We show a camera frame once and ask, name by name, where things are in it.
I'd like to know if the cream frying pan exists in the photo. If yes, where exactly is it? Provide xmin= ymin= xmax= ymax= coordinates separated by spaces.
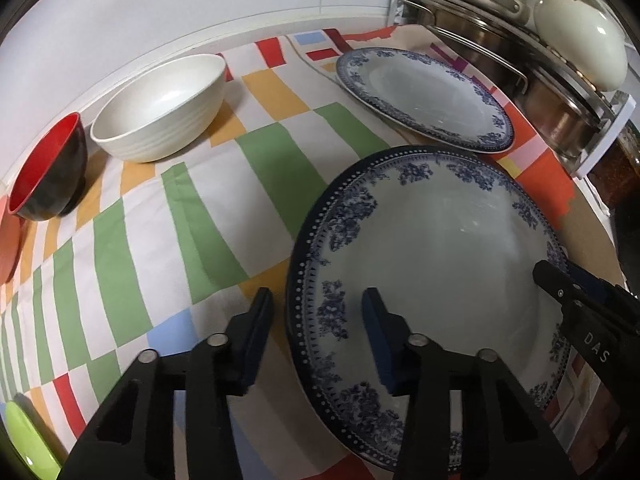
xmin=532 ymin=0 xmax=628 ymax=92

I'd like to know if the white ribbed bowl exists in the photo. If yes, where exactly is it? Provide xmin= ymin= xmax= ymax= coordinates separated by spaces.
xmin=90 ymin=53 xmax=227 ymax=163

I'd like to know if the large steel pot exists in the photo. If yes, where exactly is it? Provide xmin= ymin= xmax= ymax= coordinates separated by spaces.
xmin=400 ymin=0 xmax=531 ymax=93

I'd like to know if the copper bottomed steel pot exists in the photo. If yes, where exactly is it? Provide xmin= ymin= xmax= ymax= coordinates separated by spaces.
xmin=520 ymin=60 xmax=606 ymax=161

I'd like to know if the small blue floral plate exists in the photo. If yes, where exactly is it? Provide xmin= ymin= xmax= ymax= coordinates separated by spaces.
xmin=335 ymin=47 xmax=515 ymax=154

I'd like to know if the large blue floral plate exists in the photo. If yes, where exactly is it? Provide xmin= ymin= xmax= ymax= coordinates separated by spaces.
xmin=286 ymin=146 xmax=572 ymax=458

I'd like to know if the colourful checked tablecloth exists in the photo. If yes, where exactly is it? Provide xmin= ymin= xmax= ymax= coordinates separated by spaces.
xmin=0 ymin=27 xmax=626 ymax=480

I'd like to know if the white pot rack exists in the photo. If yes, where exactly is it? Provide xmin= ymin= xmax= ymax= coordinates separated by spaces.
xmin=392 ymin=0 xmax=640 ymax=178

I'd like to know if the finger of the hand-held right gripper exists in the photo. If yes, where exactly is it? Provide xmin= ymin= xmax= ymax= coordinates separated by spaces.
xmin=566 ymin=260 xmax=640 ymax=321
xmin=532 ymin=259 xmax=593 ymax=312

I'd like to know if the red and black bowl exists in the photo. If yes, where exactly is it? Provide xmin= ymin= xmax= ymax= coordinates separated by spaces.
xmin=8 ymin=112 xmax=88 ymax=222

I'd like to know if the salmon pink bowl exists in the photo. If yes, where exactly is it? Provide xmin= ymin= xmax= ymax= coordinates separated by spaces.
xmin=0 ymin=195 xmax=23 ymax=283

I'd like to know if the green bowl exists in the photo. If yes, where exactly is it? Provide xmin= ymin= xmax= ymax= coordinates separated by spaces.
xmin=4 ymin=400 xmax=63 ymax=480

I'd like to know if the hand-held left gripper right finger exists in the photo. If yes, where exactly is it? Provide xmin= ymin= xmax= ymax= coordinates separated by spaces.
xmin=361 ymin=287 xmax=566 ymax=480

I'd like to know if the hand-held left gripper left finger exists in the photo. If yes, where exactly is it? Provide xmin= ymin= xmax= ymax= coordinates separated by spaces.
xmin=60 ymin=287 xmax=275 ymax=480

